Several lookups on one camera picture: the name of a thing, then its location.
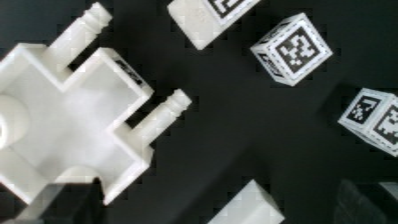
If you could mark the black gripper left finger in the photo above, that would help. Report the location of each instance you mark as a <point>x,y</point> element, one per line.
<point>66,204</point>

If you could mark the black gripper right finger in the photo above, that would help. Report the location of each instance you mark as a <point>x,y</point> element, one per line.
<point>366,203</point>

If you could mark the white chair seat part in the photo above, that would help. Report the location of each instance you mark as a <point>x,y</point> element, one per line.
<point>68,141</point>

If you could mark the white chair leg with peg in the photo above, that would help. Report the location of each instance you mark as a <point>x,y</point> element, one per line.
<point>251,209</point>

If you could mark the white tagged cube nut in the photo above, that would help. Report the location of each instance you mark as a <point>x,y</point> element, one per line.
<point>291,50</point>

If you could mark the white leg with tag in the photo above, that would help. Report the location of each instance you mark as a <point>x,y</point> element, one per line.
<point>204,17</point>

